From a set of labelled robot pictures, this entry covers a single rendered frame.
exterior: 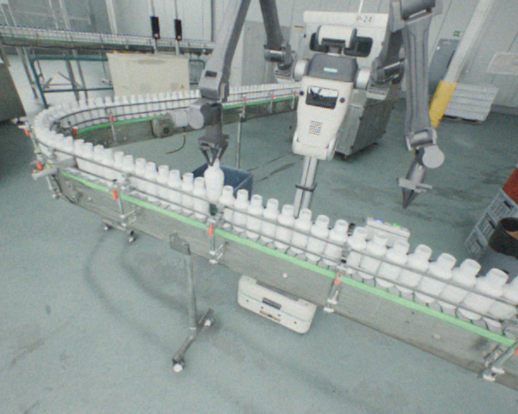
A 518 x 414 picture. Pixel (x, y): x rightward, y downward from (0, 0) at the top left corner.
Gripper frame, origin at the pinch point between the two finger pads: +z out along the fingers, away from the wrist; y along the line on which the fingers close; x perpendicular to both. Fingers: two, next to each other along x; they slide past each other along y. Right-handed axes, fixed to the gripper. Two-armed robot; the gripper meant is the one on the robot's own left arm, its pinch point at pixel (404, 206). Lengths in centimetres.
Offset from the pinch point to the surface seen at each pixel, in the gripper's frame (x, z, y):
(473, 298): -16.5, 18.2, 21.2
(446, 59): 1093, -436, 159
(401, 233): -3.6, 8.7, 1.1
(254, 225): -17, 19, -47
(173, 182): -19, 12, -82
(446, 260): -19.4, 9.3, 10.9
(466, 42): 669, -324, 122
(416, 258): -17.4, 11.8, 4.4
